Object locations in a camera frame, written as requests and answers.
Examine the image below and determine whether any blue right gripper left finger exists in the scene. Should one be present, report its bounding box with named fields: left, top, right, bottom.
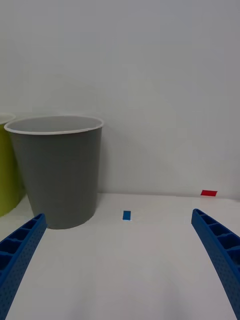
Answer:
left=0, top=212, right=48, bottom=320

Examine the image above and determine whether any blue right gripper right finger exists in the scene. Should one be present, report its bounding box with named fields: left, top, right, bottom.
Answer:
left=191, top=208, right=240, bottom=320

